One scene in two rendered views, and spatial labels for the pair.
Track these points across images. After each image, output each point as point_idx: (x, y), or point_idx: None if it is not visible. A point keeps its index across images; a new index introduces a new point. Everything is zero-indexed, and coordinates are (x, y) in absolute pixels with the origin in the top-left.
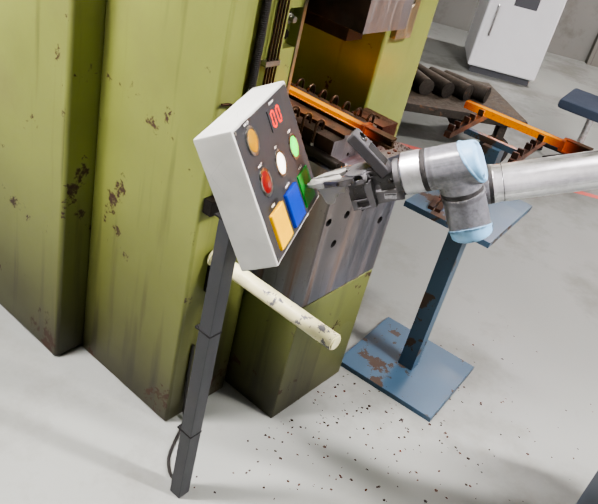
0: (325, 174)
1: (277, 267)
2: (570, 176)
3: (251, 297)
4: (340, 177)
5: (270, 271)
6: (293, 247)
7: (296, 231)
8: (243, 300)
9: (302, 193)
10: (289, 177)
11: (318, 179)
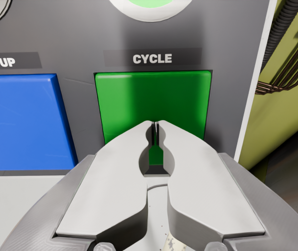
0: (184, 144)
1: (275, 182)
2: None
3: (256, 177)
4: (82, 227)
5: (272, 178)
6: (294, 186)
7: (1, 175)
8: (253, 172)
9: (102, 127)
10: (26, 49)
11: (137, 134)
